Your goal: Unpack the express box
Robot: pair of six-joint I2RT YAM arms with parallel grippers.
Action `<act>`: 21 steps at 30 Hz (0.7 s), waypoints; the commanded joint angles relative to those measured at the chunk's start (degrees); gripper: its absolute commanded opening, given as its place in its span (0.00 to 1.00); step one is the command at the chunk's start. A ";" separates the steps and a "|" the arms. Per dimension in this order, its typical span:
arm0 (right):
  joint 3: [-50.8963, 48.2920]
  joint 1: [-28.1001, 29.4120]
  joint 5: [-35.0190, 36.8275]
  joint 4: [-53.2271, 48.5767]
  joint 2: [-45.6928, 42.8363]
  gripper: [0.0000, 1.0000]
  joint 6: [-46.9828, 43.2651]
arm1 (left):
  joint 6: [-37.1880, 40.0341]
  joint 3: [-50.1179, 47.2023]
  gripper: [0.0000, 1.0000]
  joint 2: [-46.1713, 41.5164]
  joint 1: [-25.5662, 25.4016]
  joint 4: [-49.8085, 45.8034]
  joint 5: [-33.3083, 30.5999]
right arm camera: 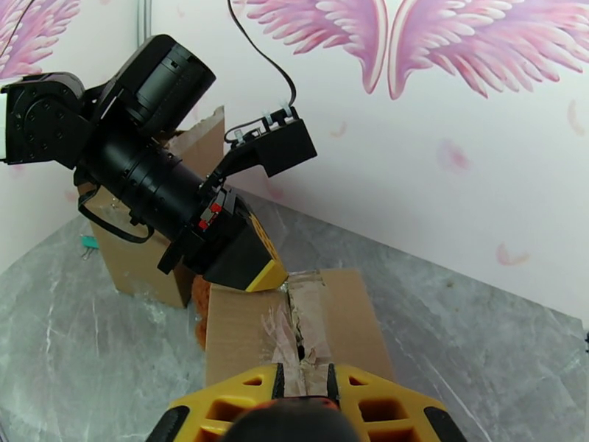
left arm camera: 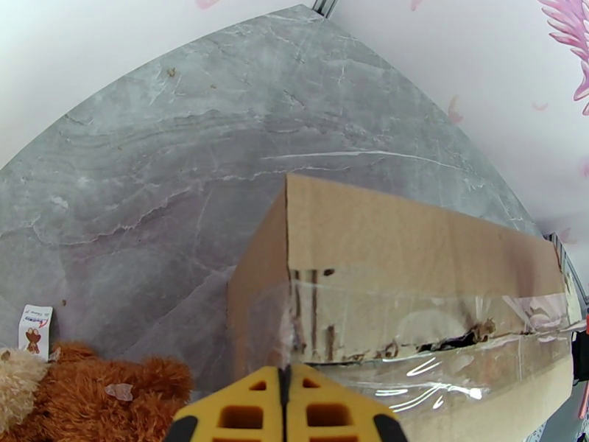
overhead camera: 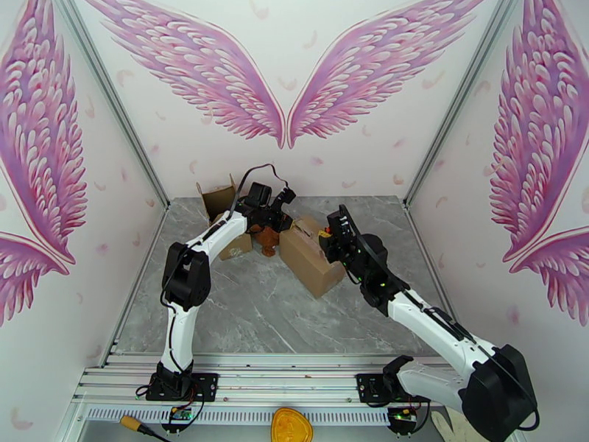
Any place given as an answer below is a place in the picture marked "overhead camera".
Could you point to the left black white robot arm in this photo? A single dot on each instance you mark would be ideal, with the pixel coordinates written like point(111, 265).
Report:
point(184, 279)

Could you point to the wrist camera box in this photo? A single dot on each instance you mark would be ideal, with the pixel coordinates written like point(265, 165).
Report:
point(286, 196)
point(339, 224)

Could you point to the white work glove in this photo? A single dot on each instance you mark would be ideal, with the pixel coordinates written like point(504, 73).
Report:
point(453, 431)

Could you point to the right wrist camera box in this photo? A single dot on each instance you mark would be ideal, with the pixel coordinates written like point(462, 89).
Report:
point(339, 224)

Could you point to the yellow round plastic object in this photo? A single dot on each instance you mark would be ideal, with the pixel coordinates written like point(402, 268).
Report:
point(291, 424)

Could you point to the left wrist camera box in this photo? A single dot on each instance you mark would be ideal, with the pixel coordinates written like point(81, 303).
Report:
point(286, 196)

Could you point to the right small circuit board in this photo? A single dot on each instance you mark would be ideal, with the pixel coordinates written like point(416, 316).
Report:
point(402, 414)

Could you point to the left small circuit board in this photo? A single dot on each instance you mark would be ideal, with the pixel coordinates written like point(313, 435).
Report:
point(181, 414)

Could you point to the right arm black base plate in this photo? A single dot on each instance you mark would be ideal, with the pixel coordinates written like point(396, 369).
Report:
point(368, 388)

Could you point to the brown plush toy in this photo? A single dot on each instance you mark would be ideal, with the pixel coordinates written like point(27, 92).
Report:
point(268, 242)

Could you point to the aluminium corner post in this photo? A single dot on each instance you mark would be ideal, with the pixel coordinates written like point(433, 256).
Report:
point(114, 99)
point(460, 99)

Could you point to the long taped cardboard box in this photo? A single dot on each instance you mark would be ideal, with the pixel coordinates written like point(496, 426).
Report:
point(218, 199)

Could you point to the small circuit board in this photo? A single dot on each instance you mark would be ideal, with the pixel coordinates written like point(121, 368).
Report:
point(402, 414)
point(181, 414)

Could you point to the aluminium rail base frame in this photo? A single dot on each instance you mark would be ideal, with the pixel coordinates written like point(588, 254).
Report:
point(285, 376)

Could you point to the short taped cardboard box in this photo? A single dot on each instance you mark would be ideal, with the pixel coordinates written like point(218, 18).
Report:
point(303, 261)

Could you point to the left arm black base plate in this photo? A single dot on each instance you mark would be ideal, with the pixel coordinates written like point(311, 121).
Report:
point(207, 385)

